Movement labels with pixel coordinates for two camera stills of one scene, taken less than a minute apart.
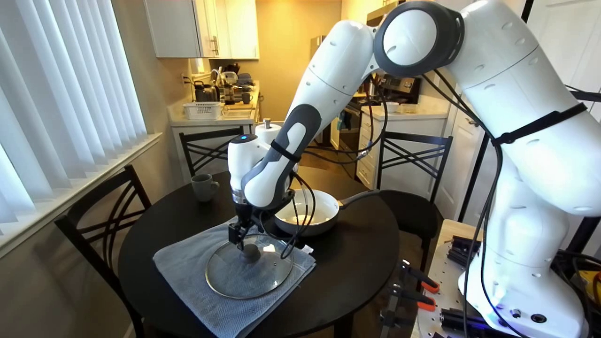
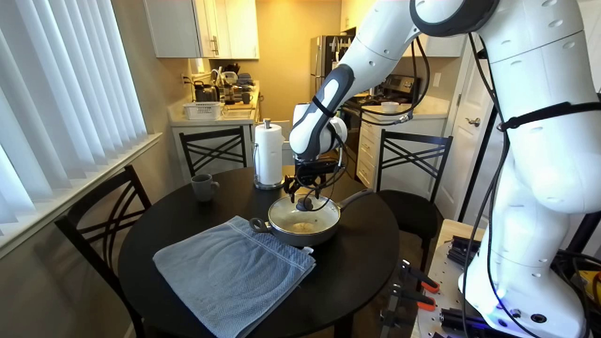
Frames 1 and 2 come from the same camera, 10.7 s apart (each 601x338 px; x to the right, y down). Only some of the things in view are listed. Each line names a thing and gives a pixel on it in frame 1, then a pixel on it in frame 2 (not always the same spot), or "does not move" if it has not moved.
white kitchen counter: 231,117 does not move
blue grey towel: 184,265 does not move
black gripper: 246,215 to 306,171
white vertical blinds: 67,96 does not move
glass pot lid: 251,273 to 304,216
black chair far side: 199,145 does not move
